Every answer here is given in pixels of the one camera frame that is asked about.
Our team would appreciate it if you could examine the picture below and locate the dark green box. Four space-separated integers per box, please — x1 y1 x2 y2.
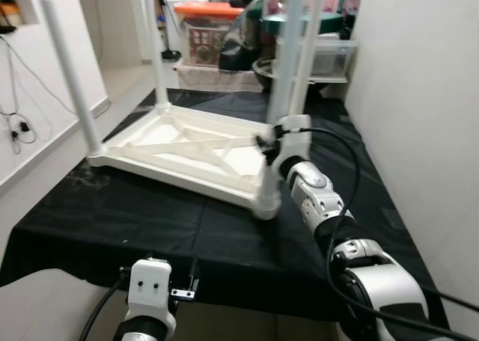
337 0 362 40

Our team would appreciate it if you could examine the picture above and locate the black floor mop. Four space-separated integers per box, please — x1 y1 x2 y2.
153 0 183 62

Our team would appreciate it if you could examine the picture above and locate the black electronics pile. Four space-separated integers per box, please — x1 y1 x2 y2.
0 3 20 35

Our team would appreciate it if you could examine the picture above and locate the clear plastic storage box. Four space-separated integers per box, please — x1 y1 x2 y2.
271 37 357 82

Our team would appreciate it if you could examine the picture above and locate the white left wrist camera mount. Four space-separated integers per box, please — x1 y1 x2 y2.
126 258 174 321

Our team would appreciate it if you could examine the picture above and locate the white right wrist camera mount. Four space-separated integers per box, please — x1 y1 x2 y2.
266 114 312 182

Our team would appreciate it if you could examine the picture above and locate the orange lid storage box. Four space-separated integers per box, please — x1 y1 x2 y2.
174 1 246 67

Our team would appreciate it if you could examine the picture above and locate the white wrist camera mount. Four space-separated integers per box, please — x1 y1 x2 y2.
126 258 174 321
266 114 312 182

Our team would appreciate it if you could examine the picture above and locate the green plastic lid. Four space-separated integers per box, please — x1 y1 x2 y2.
260 12 347 37

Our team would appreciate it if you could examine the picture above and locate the black tablecloth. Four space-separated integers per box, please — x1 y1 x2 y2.
0 87 451 328

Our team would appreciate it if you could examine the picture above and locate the black wok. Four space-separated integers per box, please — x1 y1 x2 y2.
252 57 300 93

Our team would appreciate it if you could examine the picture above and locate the black plastic bag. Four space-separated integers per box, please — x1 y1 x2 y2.
218 0 276 73

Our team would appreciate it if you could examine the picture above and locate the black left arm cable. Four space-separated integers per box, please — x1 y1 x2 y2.
77 266 134 341

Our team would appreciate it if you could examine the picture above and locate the beige stone bench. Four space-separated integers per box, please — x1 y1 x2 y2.
175 63 264 94

